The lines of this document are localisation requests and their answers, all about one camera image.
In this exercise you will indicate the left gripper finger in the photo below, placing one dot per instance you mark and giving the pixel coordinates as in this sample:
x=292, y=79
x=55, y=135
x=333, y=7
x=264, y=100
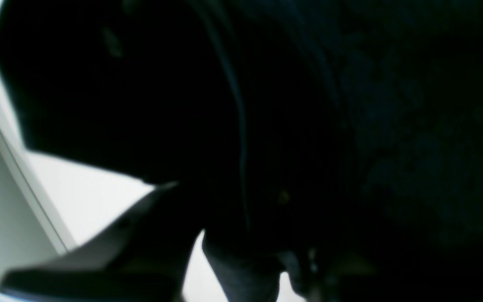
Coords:
x=142, y=256

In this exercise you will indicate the black t-shirt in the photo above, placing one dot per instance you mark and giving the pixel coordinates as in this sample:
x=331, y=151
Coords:
x=340, y=141

